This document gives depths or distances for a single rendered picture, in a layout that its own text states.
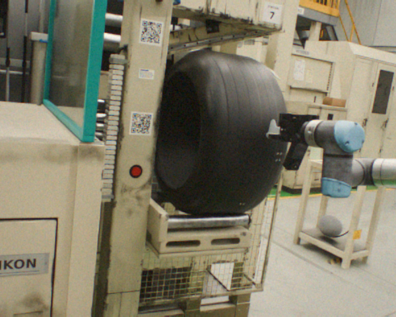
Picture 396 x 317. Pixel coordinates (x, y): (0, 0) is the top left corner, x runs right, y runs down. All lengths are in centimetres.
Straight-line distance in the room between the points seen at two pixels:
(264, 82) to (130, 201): 60
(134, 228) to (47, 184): 85
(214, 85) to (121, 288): 77
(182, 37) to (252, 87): 57
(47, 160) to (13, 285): 20
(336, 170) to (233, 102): 41
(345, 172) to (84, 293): 68
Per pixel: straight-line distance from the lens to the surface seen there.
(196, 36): 191
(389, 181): 120
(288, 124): 125
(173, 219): 147
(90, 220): 72
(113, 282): 158
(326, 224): 404
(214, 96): 135
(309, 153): 609
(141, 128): 142
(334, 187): 112
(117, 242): 151
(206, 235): 151
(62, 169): 69
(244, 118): 135
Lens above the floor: 139
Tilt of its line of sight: 10 degrees down
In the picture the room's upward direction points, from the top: 8 degrees clockwise
